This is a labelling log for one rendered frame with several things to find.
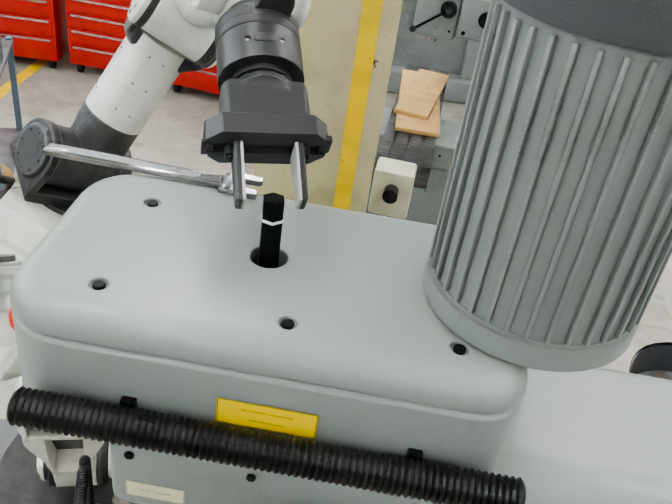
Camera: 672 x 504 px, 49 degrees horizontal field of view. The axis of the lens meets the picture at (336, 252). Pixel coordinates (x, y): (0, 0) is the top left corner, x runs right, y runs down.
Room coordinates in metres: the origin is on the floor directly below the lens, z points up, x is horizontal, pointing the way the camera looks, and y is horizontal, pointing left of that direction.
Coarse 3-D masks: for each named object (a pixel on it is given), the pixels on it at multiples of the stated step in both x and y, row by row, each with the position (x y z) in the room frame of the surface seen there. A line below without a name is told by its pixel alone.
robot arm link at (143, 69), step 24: (144, 0) 0.95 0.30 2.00; (120, 48) 1.00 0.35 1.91; (144, 48) 0.98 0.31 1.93; (168, 48) 0.99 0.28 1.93; (120, 72) 0.97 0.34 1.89; (144, 72) 0.97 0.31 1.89; (168, 72) 0.99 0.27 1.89; (96, 96) 0.97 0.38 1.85; (120, 96) 0.96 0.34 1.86; (144, 96) 0.97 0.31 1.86; (120, 120) 0.96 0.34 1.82; (144, 120) 0.99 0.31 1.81
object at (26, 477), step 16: (16, 448) 1.34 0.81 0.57; (0, 464) 1.27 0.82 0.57; (16, 464) 1.28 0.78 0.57; (32, 464) 1.29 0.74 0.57; (0, 480) 1.22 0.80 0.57; (16, 480) 1.23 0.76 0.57; (32, 480) 1.24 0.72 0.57; (0, 496) 1.18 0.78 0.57; (16, 496) 1.18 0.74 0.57; (32, 496) 1.19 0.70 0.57; (48, 496) 1.20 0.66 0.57; (64, 496) 1.21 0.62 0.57; (96, 496) 1.22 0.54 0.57; (112, 496) 1.23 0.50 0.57
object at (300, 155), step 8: (296, 144) 0.64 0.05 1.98; (296, 152) 0.63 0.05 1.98; (304, 152) 0.63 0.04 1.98; (296, 160) 0.63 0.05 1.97; (304, 160) 0.63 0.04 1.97; (296, 168) 0.62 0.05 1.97; (304, 168) 0.62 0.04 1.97; (296, 176) 0.62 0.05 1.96; (304, 176) 0.61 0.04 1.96; (296, 184) 0.61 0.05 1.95; (304, 184) 0.61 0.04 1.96; (296, 192) 0.61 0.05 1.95; (304, 192) 0.60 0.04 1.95; (296, 200) 0.61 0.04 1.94; (304, 200) 0.60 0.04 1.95; (296, 208) 0.60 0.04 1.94
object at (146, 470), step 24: (120, 456) 0.47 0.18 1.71; (144, 456) 0.46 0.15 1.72; (168, 456) 0.47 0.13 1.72; (120, 480) 0.47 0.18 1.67; (144, 480) 0.46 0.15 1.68; (168, 480) 0.46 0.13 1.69; (192, 480) 0.46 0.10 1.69; (216, 480) 0.46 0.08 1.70; (240, 480) 0.46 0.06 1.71; (264, 480) 0.46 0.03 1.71; (288, 480) 0.46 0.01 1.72; (312, 480) 0.46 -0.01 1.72
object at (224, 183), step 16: (80, 160) 0.70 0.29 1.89; (96, 160) 0.70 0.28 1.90; (112, 160) 0.71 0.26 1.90; (128, 160) 0.71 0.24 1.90; (144, 160) 0.72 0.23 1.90; (160, 176) 0.70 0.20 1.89; (176, 176) 0.70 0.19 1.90; (192, 176) 0.70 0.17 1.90; (208, 176) 0.70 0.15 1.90; (224, 176) 0.71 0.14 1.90; (256, 176) 0.72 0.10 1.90; (224, 192) 0.68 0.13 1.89; (256, 192) 0.69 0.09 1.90
